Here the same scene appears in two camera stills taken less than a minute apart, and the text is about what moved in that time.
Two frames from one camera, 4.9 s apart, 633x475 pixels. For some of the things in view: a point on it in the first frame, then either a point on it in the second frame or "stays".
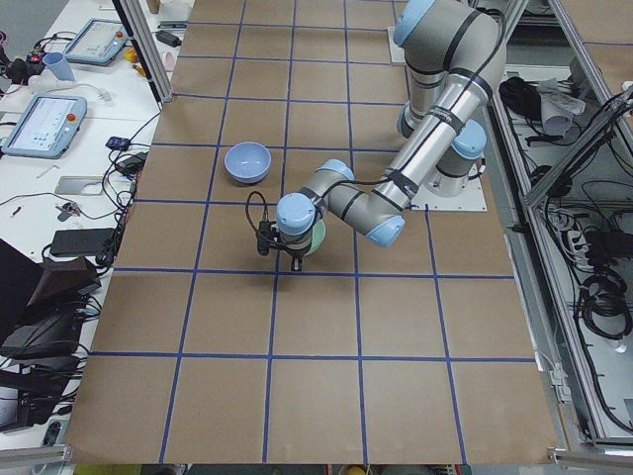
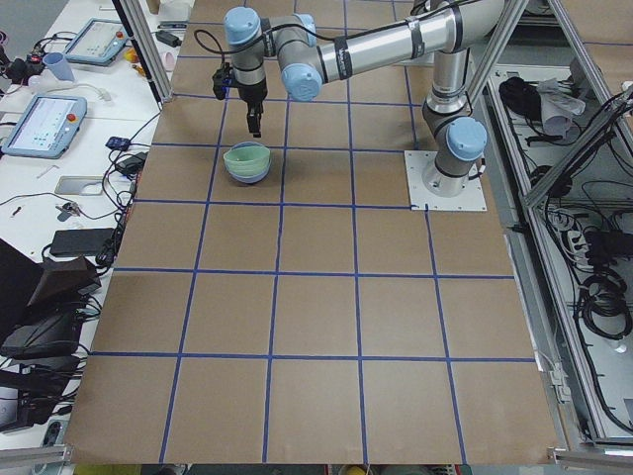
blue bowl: [247, 162] stays
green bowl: [318, 236] -> [247, 160]
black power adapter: [168, 39] stays
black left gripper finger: [296, 261] -> [254, 112]
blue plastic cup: [56, 61] stays
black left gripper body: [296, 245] -> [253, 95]
